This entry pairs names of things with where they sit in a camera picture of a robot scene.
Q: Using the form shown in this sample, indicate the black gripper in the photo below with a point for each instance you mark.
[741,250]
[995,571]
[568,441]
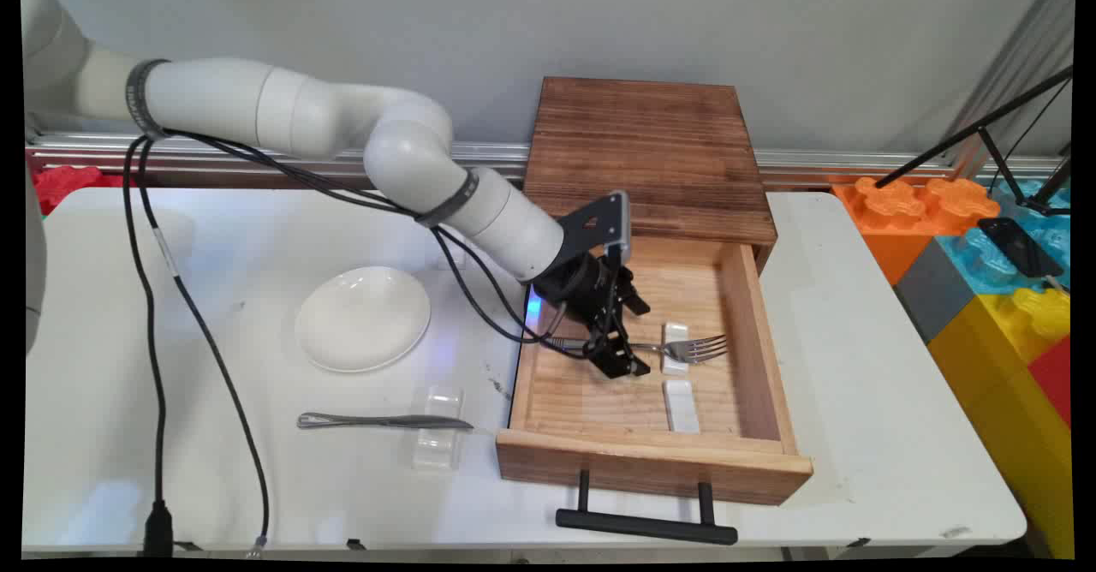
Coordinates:
[574,285]

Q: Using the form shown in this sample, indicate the silver metal fork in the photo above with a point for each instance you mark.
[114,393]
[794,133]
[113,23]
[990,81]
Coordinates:
[693,349]

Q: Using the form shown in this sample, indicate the silver metal knife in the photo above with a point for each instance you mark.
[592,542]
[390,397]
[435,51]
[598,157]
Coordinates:
[385,422]

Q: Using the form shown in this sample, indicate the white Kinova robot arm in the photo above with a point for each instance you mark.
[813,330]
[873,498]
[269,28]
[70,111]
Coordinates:
[214,105]

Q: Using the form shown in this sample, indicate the light wooden drawer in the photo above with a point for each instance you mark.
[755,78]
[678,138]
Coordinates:
[616,461]

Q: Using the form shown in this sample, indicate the dark wooden cabinet box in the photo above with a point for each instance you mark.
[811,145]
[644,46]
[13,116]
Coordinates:
[642,144]

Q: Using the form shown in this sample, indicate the clear glossy cutlery rest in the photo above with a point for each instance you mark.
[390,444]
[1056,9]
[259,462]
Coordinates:
[438,448]

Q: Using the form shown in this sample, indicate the white round plate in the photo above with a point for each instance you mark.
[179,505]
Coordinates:
[363,319]

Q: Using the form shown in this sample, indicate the orange giant building block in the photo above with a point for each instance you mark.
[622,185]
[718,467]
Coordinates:
[890,229]

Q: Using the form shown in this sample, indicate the grey giant building block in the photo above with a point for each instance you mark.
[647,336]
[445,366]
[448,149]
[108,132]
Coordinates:
[933,294]

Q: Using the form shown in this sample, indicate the blue giant building block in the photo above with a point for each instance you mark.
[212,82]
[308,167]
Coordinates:
[976,259]

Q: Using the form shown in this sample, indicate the yellow giant building block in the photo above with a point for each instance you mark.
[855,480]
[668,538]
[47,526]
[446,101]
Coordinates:
[1002,401]

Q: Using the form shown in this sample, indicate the black tripod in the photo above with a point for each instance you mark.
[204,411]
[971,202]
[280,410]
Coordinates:
[967,134]

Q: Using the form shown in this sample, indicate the black smartphone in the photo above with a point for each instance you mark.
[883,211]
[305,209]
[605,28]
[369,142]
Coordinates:
[1017,247]

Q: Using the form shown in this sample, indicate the red giant building block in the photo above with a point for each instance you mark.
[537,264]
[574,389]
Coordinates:
[1055,379]
[64,185]

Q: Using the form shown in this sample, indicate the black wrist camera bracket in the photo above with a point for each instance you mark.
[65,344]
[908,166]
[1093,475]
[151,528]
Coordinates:
[599,223]

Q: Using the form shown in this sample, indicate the aluminium rail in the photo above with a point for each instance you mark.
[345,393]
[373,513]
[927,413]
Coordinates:
[813,161]

